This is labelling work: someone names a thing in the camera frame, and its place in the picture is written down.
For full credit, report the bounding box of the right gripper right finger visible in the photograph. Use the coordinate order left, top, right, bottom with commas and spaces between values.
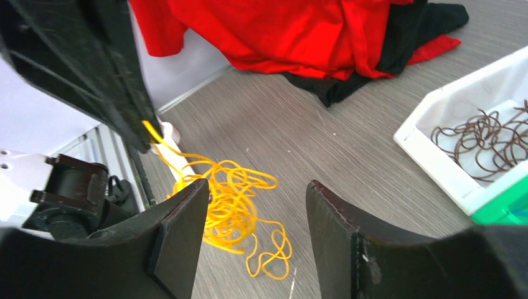
306, 180, 527, 298

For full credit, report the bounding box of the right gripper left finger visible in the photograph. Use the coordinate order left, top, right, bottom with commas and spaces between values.
1, 179, 209, 298

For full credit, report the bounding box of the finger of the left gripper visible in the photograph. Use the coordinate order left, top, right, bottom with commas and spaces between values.
1, 0, 160, 153

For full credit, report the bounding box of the yellow wire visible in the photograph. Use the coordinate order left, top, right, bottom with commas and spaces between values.
142, 120, 293, 282

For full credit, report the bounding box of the brown wire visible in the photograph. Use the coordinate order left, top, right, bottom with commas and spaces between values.
430, 98, 528, 183

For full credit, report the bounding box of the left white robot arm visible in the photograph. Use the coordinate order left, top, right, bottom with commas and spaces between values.
1, 1, 162, 239

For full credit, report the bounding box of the green plastic bin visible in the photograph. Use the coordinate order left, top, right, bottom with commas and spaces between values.
471, 176, 527, 225

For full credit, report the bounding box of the white rack foot bar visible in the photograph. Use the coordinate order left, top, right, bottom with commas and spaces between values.
151, 121, 195, 184

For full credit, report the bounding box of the white plastic bin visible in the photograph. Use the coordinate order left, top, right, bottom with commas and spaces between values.
394, 48, 527, 217

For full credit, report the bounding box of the black garment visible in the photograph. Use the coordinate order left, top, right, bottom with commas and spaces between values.
283, 1, 469, 108

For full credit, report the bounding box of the red shirt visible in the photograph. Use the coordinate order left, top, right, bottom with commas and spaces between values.
128, 0, 462, 82

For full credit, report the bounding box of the aluminium rail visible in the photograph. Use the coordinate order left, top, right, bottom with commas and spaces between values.
53, 124, 154, 212

